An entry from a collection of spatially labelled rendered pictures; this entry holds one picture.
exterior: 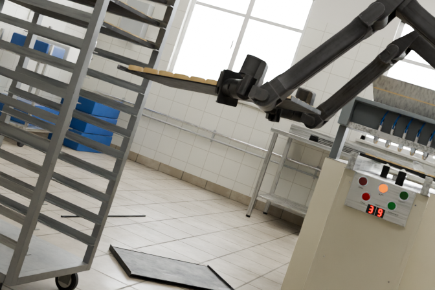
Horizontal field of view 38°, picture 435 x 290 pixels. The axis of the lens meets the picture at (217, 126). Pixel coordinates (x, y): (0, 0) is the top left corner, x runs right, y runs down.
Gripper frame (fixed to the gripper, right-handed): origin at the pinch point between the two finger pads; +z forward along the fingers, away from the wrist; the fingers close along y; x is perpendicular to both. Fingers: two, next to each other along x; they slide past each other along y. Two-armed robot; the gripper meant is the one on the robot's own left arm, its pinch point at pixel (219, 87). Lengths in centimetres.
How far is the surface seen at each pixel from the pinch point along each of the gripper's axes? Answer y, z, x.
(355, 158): 12, 25, 73
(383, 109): -14, 82, 122
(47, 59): 3, 43, -47
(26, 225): 58, 33, -42
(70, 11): -14, 40, -43
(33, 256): 76, 60, -33
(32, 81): 12, 46, -50
